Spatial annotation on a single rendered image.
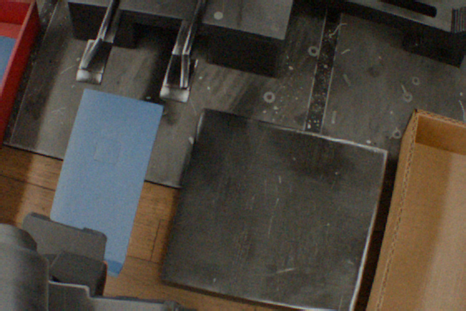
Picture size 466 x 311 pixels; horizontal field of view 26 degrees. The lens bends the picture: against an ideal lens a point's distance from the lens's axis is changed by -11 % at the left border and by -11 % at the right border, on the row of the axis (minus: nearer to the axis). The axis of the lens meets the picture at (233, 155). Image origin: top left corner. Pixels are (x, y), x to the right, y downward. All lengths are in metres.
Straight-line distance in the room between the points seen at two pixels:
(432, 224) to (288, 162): 0.15
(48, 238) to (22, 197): 0.23
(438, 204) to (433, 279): 0.07
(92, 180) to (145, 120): 0.07
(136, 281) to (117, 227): 0.09
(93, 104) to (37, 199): 0.12
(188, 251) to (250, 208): 0.06
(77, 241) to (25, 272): 0.16
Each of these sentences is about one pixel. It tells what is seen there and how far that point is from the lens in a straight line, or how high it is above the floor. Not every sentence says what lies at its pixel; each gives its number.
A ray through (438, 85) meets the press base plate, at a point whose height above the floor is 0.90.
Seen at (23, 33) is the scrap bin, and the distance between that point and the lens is 0.96.
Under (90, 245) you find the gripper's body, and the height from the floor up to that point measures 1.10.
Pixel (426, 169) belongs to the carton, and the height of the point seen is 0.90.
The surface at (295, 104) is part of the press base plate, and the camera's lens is 0.98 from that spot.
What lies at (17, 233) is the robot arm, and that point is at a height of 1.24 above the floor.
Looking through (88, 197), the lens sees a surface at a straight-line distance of 0.86.
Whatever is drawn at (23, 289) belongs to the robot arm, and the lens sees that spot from 0.57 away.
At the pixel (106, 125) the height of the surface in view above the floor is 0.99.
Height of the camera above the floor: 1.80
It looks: 70 degrees down
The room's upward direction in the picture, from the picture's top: 6 degrees clockwise
